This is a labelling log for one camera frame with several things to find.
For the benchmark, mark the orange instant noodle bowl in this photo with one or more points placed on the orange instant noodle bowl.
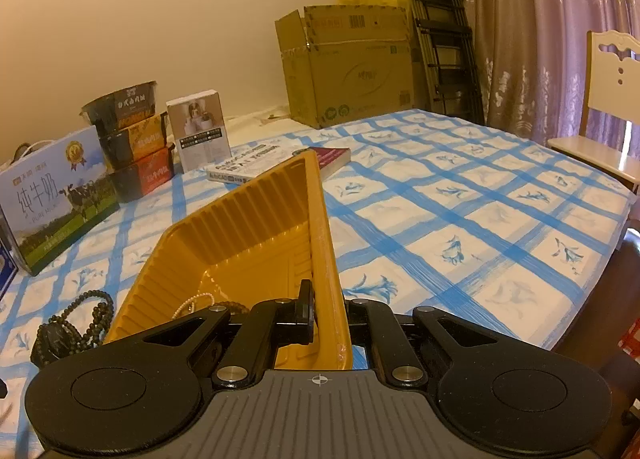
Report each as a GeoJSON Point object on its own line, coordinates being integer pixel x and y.
{"type": "Point", "coordinates": [137, 139]}

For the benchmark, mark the black instant noodle bowl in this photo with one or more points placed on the black instant noodle bowl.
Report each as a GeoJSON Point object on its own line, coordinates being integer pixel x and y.
{"type": "Point", "coordinates": [120, 106]}

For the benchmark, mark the purple patterned curtain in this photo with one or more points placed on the purple patterned curtain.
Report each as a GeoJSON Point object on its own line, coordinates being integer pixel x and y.
{"type": "Point", "coordinates": [540, 14]}

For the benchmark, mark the white box with photo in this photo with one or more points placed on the white box with photo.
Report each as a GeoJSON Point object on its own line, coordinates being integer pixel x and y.
{"type": "Point", "coordinates": [200, 129]}

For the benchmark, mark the yellow ribbed plastic tray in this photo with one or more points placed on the yellow ribbed plastic tray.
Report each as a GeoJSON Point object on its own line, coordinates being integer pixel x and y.
{"type": "Point", "coordinates": [240, 229]}

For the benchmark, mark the white wooden chair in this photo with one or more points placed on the white wooden chair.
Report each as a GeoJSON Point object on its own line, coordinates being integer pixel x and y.
{"type": "Point", "coordinates": [615, 89]}

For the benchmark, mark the blue checked tablecloth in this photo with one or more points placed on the blue checked tablecloth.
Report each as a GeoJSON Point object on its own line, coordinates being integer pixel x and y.
{"type": "Point", "coordinates": [450, 199]}

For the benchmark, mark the red box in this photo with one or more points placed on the red box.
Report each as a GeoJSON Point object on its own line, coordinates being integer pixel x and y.
{"type": "Point", "coordinates": [631, 336]}

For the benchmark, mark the black folding metal rack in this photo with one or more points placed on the black folding metal rack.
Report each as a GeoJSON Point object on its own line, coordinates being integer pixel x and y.
{"type": "Point", "coordinates": [445, 39]}

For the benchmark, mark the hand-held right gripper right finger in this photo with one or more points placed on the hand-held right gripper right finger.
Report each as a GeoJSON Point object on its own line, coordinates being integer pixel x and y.
{"type": "Point", "coordinates": [366, 313]}

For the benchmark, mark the wooden table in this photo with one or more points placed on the wooden table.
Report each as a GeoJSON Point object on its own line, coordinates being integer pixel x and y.
{"type": "Point", "coordinates": [600, 329]}

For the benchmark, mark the large cardboard box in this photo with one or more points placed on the large cardboard box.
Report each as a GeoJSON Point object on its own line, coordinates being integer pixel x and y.
{"type": "Point", "coordinates": [350, 74]}

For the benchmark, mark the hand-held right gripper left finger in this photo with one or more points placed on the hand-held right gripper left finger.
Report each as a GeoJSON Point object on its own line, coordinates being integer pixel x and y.
{"type": "Point", "coordinates": [308, 311]}

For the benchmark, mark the red instant noodle bowl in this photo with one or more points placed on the red instant noodle bowl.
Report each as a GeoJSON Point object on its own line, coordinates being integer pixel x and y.
{"type": "Point", "coordinates": [147, 174]}

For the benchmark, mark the blue box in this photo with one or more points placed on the blue box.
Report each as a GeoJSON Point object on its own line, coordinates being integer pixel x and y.
{"type": "Point", "coordinates": [7, 271]}

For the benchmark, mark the milk carton box with cows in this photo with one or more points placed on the milk carton box with cows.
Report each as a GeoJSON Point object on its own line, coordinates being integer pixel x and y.
{"type": "Point", "coordinates": [50, 204]}

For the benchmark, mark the black wrist watch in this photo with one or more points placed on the black wrist watch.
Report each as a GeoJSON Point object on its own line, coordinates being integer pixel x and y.
{"type": "Point", "coordinates": [55, 341]}

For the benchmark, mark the white book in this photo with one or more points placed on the white book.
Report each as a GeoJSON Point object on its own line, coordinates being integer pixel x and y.
{"type": "Point", "coordinates": [250, 164]}

